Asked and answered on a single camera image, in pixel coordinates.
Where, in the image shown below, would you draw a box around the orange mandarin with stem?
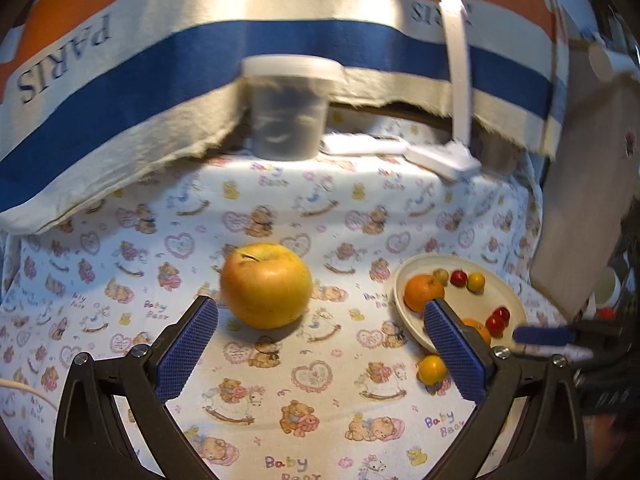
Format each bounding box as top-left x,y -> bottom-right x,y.
462,318 -> 491,346

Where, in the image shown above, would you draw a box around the white clip spotlight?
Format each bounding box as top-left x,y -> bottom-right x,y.
588,44 -> 639,82

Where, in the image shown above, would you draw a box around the large yellow apple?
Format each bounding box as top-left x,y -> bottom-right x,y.
219,243 -> 314,330

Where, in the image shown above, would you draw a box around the small yellow tomato by plate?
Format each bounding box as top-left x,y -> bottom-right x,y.
416,354 -> 448,386

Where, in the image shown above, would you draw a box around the dark red cherry tomato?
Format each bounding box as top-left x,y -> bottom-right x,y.
450,269 -> 468,288
492,306 -> 511,325

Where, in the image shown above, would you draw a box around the small olive green fruit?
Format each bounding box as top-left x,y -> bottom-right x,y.
433,268 -> 449,286

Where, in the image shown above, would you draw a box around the yellow tomato front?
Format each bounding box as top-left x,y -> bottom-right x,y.
466,272 -> 486,295

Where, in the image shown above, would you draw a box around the white power strip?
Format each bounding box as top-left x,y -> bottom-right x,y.
319,132 -> 409,156

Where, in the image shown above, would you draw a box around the translucent plastic container with lid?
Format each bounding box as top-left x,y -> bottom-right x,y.
242,54 -> 344,162

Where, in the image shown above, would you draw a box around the round wooden board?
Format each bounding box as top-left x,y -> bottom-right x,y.
530,44 -> 639,318

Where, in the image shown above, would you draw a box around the striped Paris towel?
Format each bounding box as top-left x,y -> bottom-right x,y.
1,0 -> 570,235

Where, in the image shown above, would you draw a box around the white mug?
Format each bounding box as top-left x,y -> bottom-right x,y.
593,266 -> 622,309

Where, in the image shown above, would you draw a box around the baby bear patterned cloth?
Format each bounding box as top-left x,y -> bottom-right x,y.
1,150 -> 559,479

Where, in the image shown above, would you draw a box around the white desk lamp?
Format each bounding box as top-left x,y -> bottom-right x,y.
405,0 -> 482,182

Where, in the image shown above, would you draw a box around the cream round plate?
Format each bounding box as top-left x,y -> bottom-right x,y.
390,254 -> 527,352

